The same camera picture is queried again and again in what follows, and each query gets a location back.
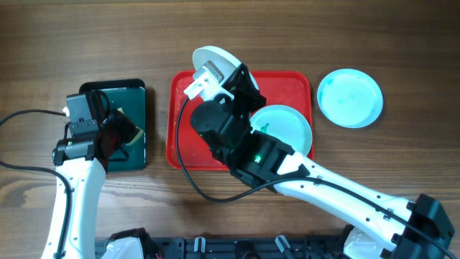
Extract green yellow sponge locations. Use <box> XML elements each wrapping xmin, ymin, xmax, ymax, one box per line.
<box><xmin>116</xmin><ymin>108</ymin><xmax>144</xmax><ymax>146</ymax></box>

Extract white plate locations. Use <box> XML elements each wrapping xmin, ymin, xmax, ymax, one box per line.
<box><xmin>192</xmin><ymin>46</ymin><xmax>259</xmax><ymax>89</ymax></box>

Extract light blue plate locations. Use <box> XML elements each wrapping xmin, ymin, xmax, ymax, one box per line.
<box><xmin>317</xmin><ymin>68</ymin><xmax>384</xmax><ymax>129</ymax></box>
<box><xmin>250</xmin><ymin>104</ymin><xmax>313</xmax><ymax>156</ymax></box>

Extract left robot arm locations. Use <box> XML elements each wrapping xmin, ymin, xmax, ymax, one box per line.
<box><xmin>41</xmin><ymin>108</ymin><xmax>144</xmax><ymax>258</ymax></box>

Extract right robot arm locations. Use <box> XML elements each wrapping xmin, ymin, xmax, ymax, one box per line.
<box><xmin>185</xmin><ymin>61</ymin><xmax>454</xmax><ymax>258</ymax></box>

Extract black water tray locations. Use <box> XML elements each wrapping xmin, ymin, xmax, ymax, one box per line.
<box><xmin>79</xmin><ymin>78</ymin><xmax>147</xmax><ymax>173</ymax></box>

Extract red plastic tray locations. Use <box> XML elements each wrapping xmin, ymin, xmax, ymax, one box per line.
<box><xmin>165</xmin><ymin>71</ymin><xmax>313</xmax><ymax>171</ymax></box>

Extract left black cable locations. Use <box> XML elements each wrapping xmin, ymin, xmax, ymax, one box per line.
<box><xmin>0</xmin><ymin>109</ymin><xmax>75</xmax><ymax>259</ymax></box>

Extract black cable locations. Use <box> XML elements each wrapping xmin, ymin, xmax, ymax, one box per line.
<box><xmin>0</xmin><ymin>109</ymin><xmax>75</xmax><ymax>259</ymax></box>
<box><xmin>175</xmin><ymin>96</ymin><xmax>460</xmax><ymax>259</ymax></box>

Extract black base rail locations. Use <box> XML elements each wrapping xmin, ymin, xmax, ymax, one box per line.
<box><xmin>95</xmin><ymin>234</ymin><xmax>349</xmax><ymax>259</ymax></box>

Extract right black cable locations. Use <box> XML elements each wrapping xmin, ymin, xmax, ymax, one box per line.
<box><xmin>175</xmin><ymin>96</ymin><xmax>460</xmax><ymax>259</ymax></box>

